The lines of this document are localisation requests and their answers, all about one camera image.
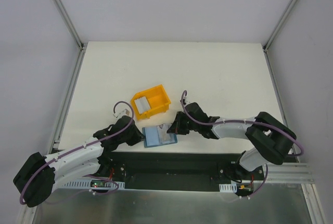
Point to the stack of white cards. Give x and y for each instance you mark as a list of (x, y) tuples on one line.
[(142, 104)]

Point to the aluminium frame rail right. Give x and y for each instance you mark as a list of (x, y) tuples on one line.
[(280, 23)]

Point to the aluminium frame rail left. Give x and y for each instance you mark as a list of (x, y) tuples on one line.
[(68, 22)]

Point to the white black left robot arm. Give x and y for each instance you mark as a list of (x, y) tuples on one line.
[(41, 175)]

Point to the white slotted cable duct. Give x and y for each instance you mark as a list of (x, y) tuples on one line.
[(93, 184), (228, 188)]

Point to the aluminium frame rail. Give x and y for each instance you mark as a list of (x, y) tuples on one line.
[(280, 23), (68, 22)]

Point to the white slotted cable duct right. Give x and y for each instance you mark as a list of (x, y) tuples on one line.
[(228, 188)]

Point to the blue leather card holder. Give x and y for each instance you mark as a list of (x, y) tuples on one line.
[(151, 137)]

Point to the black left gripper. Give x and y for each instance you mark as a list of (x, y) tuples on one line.
[(136, 135)]

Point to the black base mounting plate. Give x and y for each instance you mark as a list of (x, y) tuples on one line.
[(174, 171)]

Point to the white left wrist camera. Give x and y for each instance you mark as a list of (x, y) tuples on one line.
[(122, 113)]

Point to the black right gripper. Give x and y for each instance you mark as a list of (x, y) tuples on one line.
[(178, 125)]

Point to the yellow plastic bin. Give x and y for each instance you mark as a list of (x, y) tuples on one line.
[(158, 99)]

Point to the white slotted cable duct left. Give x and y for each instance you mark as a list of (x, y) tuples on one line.
[(93, 184)]

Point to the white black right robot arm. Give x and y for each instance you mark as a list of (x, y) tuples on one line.
[(271, 140)]

